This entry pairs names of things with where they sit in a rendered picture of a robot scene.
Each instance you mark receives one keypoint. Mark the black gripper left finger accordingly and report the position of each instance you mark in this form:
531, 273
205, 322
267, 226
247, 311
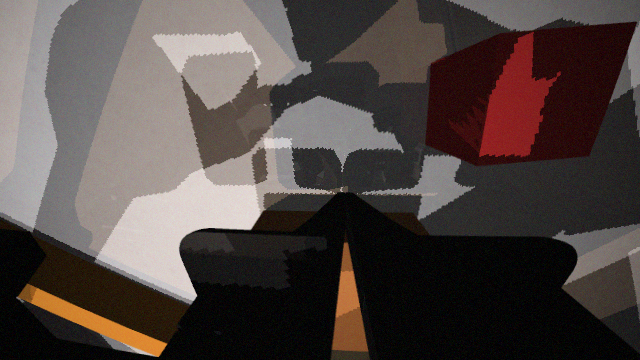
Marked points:
306, 262

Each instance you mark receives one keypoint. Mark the orange flat bar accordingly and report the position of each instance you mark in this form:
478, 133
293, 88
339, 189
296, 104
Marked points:
109, 304

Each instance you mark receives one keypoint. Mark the light orange flat block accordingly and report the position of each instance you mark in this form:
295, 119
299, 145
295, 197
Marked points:
349, 355

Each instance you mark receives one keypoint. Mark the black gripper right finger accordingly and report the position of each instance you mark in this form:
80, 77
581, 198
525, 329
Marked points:
393, 267

